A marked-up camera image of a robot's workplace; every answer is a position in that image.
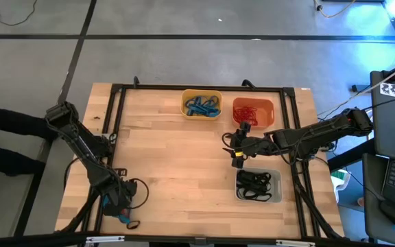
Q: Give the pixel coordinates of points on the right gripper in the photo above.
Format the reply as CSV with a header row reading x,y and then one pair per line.
x,y
252,145

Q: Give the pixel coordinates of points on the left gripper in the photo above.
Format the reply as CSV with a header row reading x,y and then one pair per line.
x,y
120,197

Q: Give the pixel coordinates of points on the black wide rubber band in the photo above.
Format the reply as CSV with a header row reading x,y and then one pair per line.
x,y
252,197
249,175
243,188
262,182

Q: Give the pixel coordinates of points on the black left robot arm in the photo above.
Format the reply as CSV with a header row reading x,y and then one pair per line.
x,y
81,144

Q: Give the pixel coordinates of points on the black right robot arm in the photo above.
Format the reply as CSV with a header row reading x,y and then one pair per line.
x,y
321,132

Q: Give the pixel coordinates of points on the small black rubber band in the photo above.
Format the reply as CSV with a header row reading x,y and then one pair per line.
x,y
127,225

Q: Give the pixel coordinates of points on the orange plastic basket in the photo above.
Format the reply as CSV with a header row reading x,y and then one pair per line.
x,y
266,113

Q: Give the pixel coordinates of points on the silver base mounting plate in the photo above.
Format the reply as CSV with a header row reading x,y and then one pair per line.
x,y
112,139

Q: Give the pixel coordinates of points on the pale grey plastic basket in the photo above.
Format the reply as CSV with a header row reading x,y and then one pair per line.
x,y
278,185

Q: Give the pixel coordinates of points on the yellow plastic basket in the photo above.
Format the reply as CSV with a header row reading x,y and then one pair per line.
x,y
183,103

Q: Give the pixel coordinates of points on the person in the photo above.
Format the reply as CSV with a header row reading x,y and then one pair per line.
x,y
5,120

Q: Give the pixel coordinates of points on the silver frame bracket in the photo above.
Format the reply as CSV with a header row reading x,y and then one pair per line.
x,y
295,243
105,239

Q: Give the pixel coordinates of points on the black frame clamp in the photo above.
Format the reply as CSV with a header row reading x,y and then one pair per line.
x,y
248,83
135,81

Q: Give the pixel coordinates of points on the black aluminium table frame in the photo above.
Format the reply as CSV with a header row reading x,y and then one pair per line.
x,y
201,86

